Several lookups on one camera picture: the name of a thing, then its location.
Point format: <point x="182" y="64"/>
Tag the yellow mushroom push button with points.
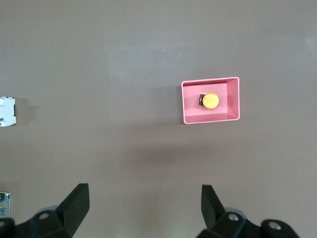
<point x="211" y="100"/>

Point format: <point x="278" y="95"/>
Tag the white circuit breaker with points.
<point x="7" y="111"/>

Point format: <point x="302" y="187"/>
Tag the metal mesh power supply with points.
<point x="3" y="205"/>

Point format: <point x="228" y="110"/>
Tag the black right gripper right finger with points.
<point x="215" y="218"/>

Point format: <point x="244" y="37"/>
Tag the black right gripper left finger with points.
<point x="69" y="215"/>

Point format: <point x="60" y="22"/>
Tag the pink plastic bin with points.
<point x="193" y="99"/>

